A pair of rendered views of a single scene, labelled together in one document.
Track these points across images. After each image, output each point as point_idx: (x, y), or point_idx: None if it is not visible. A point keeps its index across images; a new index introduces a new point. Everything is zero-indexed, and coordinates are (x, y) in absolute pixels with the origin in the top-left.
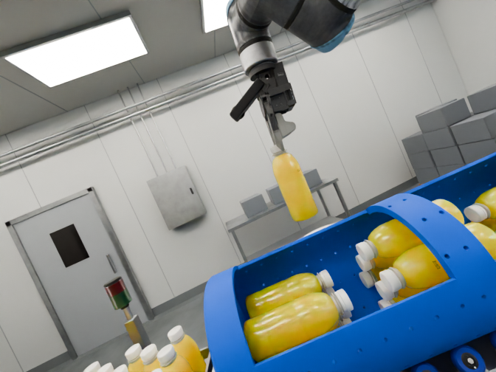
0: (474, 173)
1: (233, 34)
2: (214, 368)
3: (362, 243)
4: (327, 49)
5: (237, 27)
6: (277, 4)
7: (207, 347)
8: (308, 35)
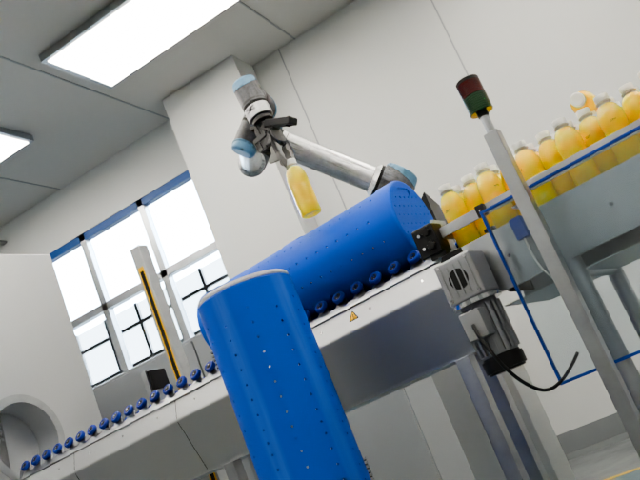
0: None
1: (261, 90)
2: (426, 206)
3: None
4: (253, 152)
5: (263, 92)
6: None
7: (443, 226)
8: None
